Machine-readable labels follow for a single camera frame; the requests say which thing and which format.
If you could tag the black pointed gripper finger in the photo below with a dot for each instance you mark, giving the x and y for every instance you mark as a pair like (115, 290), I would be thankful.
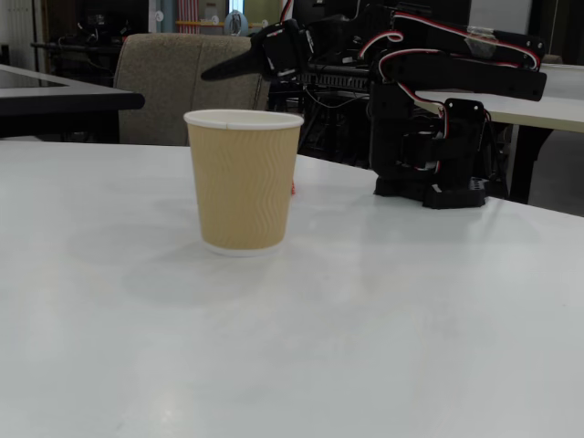
(237, 66)

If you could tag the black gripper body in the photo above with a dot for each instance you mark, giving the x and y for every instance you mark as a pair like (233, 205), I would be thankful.
(264, 57)

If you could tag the red cube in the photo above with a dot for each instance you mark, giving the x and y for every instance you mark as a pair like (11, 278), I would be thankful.
(293, 189)

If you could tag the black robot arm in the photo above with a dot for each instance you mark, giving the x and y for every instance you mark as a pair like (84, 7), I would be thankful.
(456, 73)

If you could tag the tan ribbed paper cup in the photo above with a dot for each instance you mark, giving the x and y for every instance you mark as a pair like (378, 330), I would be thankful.
(242, 182)

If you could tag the light blue round object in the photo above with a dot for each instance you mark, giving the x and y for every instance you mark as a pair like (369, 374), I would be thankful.
(236, 22)

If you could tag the grey-brown fabric chair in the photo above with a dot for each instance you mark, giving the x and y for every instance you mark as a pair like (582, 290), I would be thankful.
(182, 91)

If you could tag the tan tape patch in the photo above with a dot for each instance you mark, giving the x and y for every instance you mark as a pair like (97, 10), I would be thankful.
(481, 41)

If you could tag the white table with black legs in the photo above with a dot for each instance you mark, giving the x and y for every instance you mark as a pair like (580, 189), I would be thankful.
(538, 109)

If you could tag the beige chair back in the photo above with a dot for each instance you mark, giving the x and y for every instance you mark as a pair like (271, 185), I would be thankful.
(552, 59)

